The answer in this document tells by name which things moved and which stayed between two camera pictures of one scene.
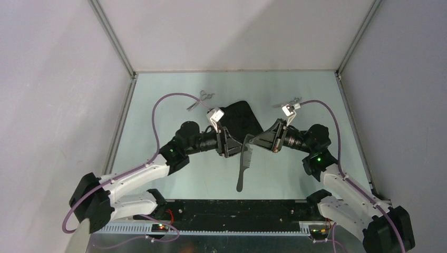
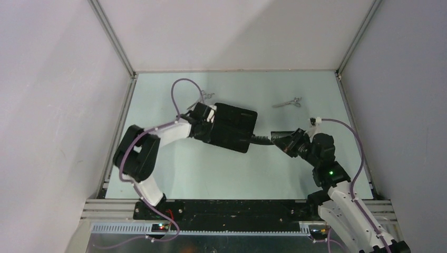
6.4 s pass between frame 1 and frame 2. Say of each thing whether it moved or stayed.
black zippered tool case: moved
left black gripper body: moved
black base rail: stayed
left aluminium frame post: stayed
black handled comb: moved
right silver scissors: stayed
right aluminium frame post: stayed
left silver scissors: stayed
